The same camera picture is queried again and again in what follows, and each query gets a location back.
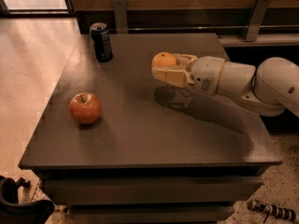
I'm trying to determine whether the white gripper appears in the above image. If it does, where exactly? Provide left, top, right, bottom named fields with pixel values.
left=151, top=53, right=225, bottom=95

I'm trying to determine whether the orange fruit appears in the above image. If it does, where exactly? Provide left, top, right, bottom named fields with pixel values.
left=151, top=52, right=177, bottom=68

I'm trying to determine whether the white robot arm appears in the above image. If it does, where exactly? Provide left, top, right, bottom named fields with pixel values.
left=151, top=52, right=299, bottom=117

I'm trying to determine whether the red apple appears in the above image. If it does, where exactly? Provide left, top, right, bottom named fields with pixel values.
left=69, top=92, right=102, bottom=125

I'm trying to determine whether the grey side shelf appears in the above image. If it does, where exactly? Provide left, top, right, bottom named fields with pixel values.
left=219, top=34, right=299, bottom=48

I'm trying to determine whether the grey drawer cabinet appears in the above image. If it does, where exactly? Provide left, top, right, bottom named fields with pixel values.
left=20, top=34, right=280, bottom=224

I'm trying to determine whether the dark blue soda can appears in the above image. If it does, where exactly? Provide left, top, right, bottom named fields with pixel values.
left=90, top=22, right=113, bottom=63

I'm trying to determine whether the black white striped tool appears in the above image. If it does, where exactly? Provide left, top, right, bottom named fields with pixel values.
left=247, top=199, right=299, bottom=223

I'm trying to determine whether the black office chair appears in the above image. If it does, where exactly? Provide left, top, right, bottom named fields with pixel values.
left=0, top=176, right=54, bottom=224

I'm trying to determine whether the right metal wall bracket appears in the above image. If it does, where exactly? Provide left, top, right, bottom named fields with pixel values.
left=242, top=0, right=271, bottom=42

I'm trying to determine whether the metal wall bracket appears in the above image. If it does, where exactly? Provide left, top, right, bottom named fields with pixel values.
left=113, top=0, right=128, bottom=34
left=242, top=0, right=271, bottom=42

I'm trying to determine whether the left metal wall bracket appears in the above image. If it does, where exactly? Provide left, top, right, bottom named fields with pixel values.
left=113, top=0, right=128, bottom=34

